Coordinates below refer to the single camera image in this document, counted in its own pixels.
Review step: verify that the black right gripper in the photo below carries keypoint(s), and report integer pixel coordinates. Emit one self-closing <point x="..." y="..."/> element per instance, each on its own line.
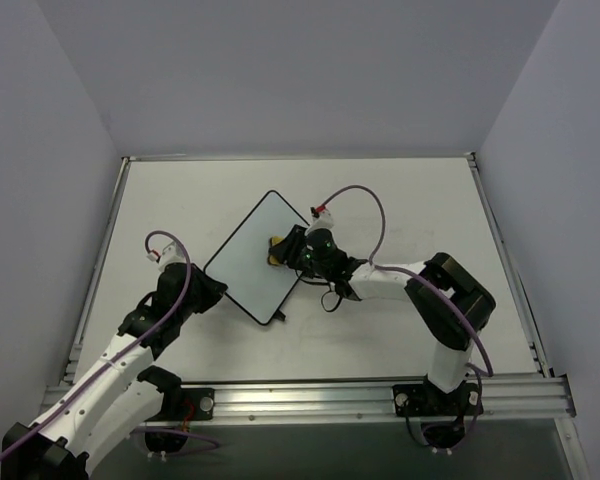
<point x="290" y="250"/>

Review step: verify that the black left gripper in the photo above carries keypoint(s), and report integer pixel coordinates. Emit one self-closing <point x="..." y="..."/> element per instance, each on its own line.
<point x="203" y="289"/>

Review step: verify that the yellow bone-shaped eraser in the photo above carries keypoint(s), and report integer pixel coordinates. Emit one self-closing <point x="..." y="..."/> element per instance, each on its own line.
<point x="276" y="251"/>

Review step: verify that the black-framed whiteboard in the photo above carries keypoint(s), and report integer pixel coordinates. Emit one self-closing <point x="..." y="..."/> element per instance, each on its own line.
<point x="255" y="286"/>

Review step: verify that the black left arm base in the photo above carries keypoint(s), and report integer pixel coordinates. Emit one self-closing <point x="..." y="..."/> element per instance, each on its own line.
<point x="181" y="407"/>

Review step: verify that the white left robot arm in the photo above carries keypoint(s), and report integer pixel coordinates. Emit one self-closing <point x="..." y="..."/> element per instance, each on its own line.
<point x="70" y="439"/>

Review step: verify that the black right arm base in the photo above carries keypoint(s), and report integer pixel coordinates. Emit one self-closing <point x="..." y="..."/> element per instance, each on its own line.
<point x="436" y="420"/>

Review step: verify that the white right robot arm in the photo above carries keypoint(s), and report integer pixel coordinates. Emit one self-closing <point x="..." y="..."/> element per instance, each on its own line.
<point x="454" y="306"/>

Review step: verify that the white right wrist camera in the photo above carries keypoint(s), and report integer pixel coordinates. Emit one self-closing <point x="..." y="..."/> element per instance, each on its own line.
<point x="321" y="218"/>

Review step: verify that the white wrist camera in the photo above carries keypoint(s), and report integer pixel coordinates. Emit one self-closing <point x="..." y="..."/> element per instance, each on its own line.
<point x="321" y="218"/>
<point x="170" y="254"/>

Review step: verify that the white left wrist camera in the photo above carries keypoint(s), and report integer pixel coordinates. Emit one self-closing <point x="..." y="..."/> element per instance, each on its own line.
<point x="170" y="254"/>

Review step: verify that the aluminium front frame rail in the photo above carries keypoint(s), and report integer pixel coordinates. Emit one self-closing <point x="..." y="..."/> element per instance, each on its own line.
<point x="503" y="398"/>

